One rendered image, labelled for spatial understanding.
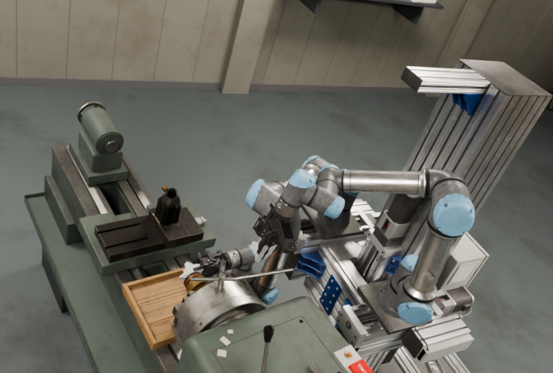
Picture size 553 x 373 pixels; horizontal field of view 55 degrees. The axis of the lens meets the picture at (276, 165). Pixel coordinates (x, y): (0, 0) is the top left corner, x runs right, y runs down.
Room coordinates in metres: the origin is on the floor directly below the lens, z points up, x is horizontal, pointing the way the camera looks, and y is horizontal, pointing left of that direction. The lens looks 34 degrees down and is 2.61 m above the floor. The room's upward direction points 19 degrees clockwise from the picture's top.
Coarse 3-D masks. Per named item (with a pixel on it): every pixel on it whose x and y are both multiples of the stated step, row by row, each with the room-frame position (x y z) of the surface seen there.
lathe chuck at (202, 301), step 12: (204, 288) 1.24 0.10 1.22; (228, 288) 1.26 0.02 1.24; (240, 288) 1.28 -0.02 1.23; (252, 288) 1.35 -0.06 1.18; (192, 300) 1.20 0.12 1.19; (204, 300) 1.20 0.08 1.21; (216, 300) 1.20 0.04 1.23; (180, 312) 1.18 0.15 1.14; (192, 312) 1.17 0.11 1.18; (204, 312) 1.16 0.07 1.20; (180, 324) 1.15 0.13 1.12; (192, 324) 1.13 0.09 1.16; (180, 336) 1.13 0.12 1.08
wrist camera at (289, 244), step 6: (276, 222) 1.34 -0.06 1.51; (282, 222) 1.34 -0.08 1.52; (288, 222) 1.36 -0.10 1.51; (276, 228) 1.33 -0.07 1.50; (282, 228) 1.32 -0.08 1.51; (288, 228) 1.34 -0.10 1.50; (282, 234) 1.31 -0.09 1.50; (288, 234) 1.32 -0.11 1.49; (282, 240) 1.29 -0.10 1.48; (288, 240) 1.30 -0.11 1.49; (294, 240) 1.32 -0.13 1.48; (282, 246) 1.28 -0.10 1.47; (288, 246) 1.28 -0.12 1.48; (294, 246) 1.30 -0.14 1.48; (288, 252) 1.27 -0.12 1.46
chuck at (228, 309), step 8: (240, 296) 1.24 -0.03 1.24; (248, 296) 1.26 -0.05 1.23; (224, 304) 1.19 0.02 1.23; (232, 304) 1.20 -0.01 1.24; (240, 304) 1.21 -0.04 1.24; (248, 304) 1.23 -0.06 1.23; (256, 304) 1.26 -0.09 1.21; (208, 312) 1.16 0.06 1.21; (216, 312) 1.16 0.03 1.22; (224, 312) 1.17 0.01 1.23; (232, 312) 1.19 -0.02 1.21; (240, 312) 1.22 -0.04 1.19; (248, 312) 1.24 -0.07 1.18; (200, 320) 1.14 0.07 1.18; (208, 320) 1.14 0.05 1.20; (216, 320) 1.15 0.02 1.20; (224, 320) 1.17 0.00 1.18; (192, 328) 1.13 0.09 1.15; (200, 328) 1.12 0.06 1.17; (208, 328) 1.13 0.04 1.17
